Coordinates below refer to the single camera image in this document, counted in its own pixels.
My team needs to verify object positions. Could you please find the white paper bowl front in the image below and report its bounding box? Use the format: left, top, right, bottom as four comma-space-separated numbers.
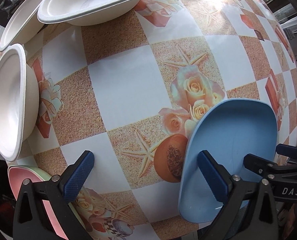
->
0, 43, 40, 161

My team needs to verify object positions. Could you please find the white paper bowl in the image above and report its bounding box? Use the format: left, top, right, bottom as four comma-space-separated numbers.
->
37, 0, 140, 26
0, 0, 44, 51
0, 43, 40, 161

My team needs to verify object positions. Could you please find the blue square plate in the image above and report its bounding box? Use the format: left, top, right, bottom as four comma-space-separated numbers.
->
178, 98, 277, 223

